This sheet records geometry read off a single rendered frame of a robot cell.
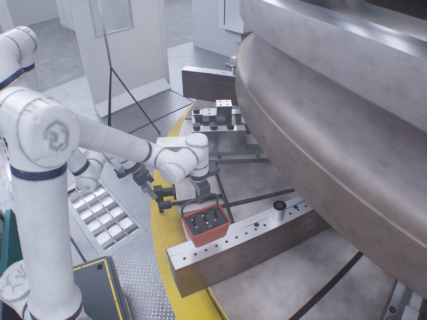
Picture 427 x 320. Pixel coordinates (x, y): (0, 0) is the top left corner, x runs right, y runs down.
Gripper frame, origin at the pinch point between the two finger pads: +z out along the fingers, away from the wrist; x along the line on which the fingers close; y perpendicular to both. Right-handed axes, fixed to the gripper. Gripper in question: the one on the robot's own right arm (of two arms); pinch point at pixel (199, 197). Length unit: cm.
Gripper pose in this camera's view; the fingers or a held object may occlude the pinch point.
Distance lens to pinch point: 126.4
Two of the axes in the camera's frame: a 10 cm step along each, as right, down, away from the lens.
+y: -8.9, 2.9, -3.5
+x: 4.5, 5.8, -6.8
